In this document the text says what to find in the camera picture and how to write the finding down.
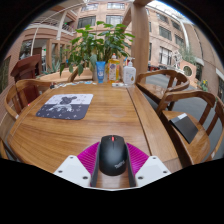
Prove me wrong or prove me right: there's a yellow liquid soap bottle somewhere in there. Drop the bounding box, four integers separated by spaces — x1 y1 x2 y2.
107 53 121 84

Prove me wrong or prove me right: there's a wooden armchair with round back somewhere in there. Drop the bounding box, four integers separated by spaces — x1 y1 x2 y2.
135 69 190 112
156 89 224 168
67 68 94 83
3 78 53 121

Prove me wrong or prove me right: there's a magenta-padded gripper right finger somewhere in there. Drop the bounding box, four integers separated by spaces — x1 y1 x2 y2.
125 143 172 188

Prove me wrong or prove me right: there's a blue squeeze tube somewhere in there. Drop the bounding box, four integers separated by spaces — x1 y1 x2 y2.
95 60 107 84

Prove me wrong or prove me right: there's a white pump bottle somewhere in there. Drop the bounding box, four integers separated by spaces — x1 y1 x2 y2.
122 57 137 86

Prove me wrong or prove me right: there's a green potted plant white pot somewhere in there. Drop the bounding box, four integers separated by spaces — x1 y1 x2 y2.
59 20 136 83

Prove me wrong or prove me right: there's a black notebook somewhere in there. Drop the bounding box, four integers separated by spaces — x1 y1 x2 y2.
169 112 199 145

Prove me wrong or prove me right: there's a cartoon print mouse pad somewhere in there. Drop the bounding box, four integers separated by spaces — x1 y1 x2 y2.
35 93 94 121

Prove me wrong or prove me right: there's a black computer mouse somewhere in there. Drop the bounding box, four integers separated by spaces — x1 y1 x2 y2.
98 134 128 177

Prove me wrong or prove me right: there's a yellow flowering potted plant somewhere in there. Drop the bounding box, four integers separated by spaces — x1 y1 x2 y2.
199 78 210 92

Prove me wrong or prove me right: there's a white statue on pedestal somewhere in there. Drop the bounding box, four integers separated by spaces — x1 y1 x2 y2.
172 49 184 70

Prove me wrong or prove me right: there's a dark red wooden chair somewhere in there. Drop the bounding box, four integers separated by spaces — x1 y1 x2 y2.
9 54 43 83

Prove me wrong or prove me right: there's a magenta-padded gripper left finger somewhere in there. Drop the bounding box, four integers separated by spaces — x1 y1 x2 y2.
53 141 101 188

